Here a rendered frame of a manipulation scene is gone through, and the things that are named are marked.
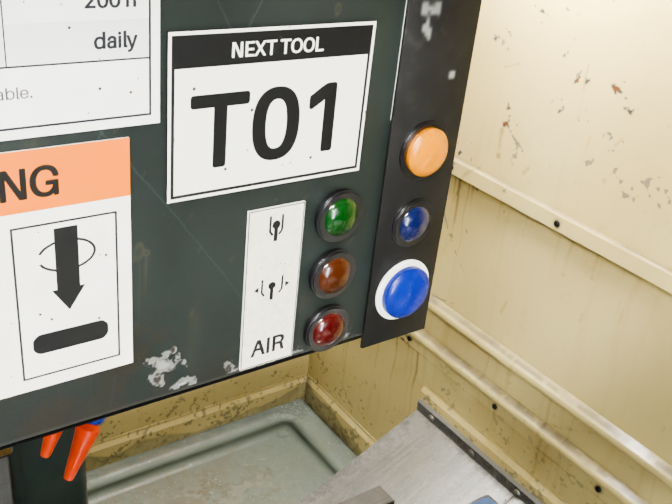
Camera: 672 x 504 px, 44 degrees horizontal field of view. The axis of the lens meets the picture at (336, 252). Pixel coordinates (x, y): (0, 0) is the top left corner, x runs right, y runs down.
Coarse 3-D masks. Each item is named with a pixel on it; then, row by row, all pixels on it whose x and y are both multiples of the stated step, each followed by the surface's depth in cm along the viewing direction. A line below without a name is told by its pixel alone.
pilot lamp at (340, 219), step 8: (344, 200) 39; (352, 200) 40; (336, 208) 39; (344, 208) 39; (352, 208) 40; (328, 216) 39; (336, 216) 39; (344, 216) 40; (352, 216) 40; (328, 224) 39; (336, 224) 39; (344, 224) 40; (352, 224) 40; (328, 232) 40; (336, 232) 40; (344, 232) 40
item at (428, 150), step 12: (420, 132) 40; (432, 132) 40; (420, 144) 40; (432, 144) 41; (444, 144) 41; (408, 156) 40; (420, 156) 41; (432, 156) 41; (444, 156) 42; (420, 168) 41; (432, 168) 41
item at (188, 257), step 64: (192, 0) 31; (256, 0) 33; (320, 0) 34; (384, 0) 36; (384, 64) 38; (128, 128) 32; (384, 128) 40; (256, 192) 37; (320, 192) 39; (192, 256) 36; (320, 256) 41; (192, 320) 38; (64, 384) 35; (128, 384) 37; (192, 384) 40; (0, 448) 36
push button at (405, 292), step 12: (396, 276) 44; (408, 276) 44; (420, 276) 44; (396, 288) 44; (408, 288) 44; (420, 288) 45; (384, 300) 44; (396, 300) 44; (408, 300) 45; (420, 300) 45; (396, 312) 45; (408, 312) 45
